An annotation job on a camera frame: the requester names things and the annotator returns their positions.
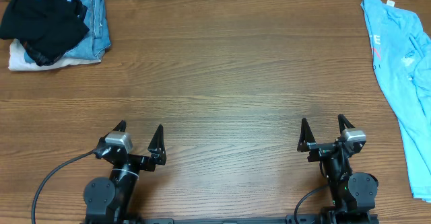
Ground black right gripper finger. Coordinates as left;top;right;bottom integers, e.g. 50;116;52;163
297;118;317;152
337;114;355;140

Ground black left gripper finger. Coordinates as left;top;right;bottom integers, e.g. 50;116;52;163
99;120;127;143
147;124;166;156

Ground black t-shirt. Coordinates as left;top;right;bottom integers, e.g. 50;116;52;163
1;0;89;66

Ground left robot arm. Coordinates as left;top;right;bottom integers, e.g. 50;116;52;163
84;120;166;223

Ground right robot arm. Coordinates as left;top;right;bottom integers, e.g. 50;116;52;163
293;114;379;224

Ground folded blue denim jeans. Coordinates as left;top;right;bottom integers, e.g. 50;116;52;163
26;0;110;63

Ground light blue t-shirt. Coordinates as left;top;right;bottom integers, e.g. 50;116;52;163
361;0;430;202

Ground folded white garment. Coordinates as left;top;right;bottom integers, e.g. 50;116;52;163
8;39;100;71

